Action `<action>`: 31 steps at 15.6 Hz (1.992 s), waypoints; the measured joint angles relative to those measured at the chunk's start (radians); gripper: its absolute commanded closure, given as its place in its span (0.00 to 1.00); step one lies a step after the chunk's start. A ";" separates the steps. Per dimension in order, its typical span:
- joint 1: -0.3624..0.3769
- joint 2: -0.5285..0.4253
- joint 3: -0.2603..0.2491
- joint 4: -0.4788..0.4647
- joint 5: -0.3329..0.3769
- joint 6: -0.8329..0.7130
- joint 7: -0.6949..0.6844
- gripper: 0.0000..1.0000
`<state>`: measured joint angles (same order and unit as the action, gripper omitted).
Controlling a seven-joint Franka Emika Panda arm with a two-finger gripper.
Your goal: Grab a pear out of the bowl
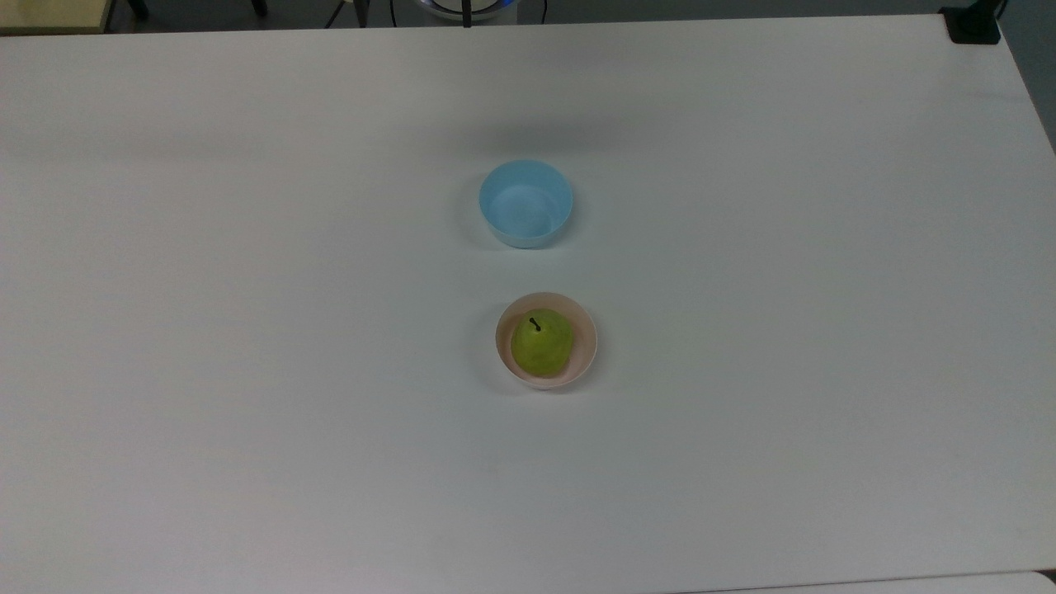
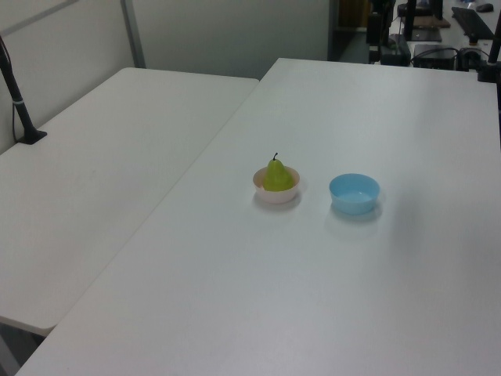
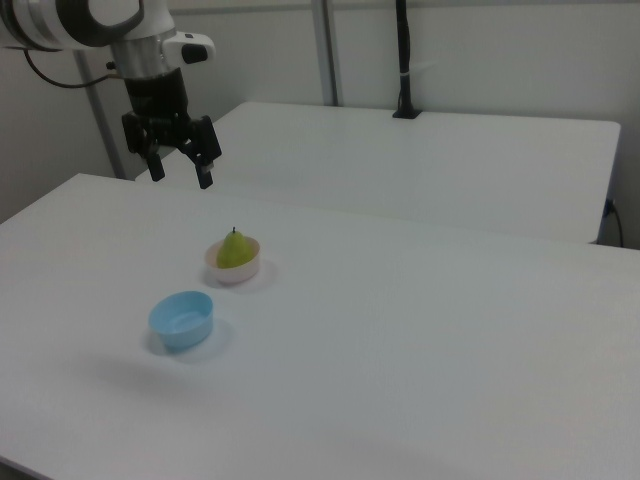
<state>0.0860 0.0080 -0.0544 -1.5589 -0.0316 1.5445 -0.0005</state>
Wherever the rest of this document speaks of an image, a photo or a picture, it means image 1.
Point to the light blue plastic bowl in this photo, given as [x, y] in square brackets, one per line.
[511, 177]

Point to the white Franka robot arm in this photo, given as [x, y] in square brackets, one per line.
[450, 13]

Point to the black table clamp block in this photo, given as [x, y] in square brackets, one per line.
[972, 26]

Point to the black chair leg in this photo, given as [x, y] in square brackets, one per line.
[259, 7]
[139, 7]

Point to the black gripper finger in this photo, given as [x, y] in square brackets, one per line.
[362, 13]
[467, 15]

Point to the pale pink plastic bowl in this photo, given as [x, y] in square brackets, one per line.
[585, 346]

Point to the light wooden table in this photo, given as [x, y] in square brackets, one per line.
[49, 15]

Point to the green pear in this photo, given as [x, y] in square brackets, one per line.
[540, 351]

